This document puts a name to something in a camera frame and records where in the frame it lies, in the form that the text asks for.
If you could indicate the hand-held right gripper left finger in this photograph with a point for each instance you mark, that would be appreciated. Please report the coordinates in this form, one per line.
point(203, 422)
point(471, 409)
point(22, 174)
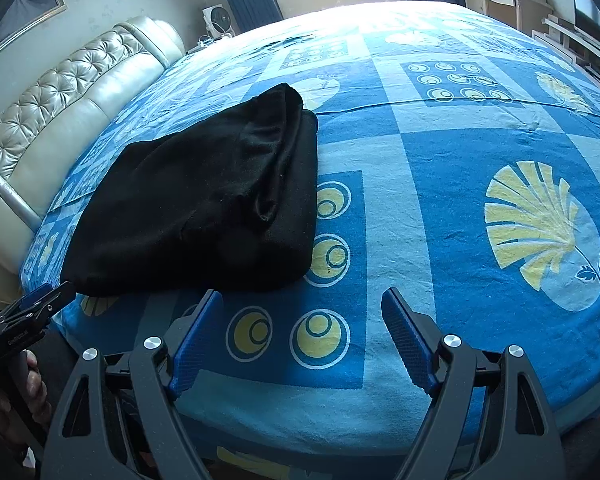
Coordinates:
point(190, 355)

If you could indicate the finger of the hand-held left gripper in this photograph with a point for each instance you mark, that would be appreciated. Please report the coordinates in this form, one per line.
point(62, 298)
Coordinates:
point(55, 305)
point(36, 297)

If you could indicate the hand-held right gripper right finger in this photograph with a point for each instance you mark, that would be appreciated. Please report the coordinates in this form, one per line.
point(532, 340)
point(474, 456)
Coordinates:
point(405, 335)

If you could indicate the black pants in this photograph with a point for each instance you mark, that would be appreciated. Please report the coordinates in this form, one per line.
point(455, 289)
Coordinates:
point(190, 200)

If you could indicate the person's left hand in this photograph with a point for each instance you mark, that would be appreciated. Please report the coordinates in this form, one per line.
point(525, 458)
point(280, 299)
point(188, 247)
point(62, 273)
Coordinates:
point(37, 385)

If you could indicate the blue printed bedsheet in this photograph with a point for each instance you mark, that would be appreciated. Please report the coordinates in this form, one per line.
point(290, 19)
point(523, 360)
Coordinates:
point(455, 160)

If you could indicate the cream tufted leather headboard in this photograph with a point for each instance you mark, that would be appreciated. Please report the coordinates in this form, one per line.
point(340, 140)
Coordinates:
point(55, 110)

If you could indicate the white box fan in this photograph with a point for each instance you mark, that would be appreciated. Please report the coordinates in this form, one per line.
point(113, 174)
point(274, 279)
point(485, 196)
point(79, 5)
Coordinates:
point(219, 21)

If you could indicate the white television cabinet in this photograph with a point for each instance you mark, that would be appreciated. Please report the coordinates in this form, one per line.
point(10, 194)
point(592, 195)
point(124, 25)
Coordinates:
point(570, 42)

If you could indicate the framed wall picture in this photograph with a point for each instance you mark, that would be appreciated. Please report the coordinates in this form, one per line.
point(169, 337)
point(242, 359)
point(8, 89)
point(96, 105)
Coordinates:
point(25, 5)

